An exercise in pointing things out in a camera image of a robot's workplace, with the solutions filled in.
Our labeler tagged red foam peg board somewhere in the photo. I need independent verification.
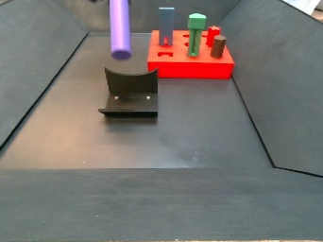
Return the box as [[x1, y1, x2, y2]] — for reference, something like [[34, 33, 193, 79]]
[[149, 30, 235, 79]]

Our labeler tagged red star peg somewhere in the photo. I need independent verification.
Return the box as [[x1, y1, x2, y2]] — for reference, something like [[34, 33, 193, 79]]
[[206, 26, 221, 47]]

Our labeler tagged brown hexagonal peg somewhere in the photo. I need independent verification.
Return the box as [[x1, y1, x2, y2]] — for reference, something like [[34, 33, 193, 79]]
[[211, 35, 226, 58]]

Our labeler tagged purple cylinder peg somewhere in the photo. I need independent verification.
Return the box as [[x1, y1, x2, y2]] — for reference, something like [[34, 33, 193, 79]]
[[109, 0, 131, 60]]

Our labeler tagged blue rectangular peg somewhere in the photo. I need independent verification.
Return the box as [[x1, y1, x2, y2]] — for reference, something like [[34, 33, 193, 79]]
[[159, 7, 174, 45]]

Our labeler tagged black curved holder stand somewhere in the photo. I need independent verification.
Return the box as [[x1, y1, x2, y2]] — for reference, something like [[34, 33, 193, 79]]
[[99, 68, 158, 117]]

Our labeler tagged green triangular peg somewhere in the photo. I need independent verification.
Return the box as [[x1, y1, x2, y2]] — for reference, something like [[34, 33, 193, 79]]
[[189, 13, 207, 57]]

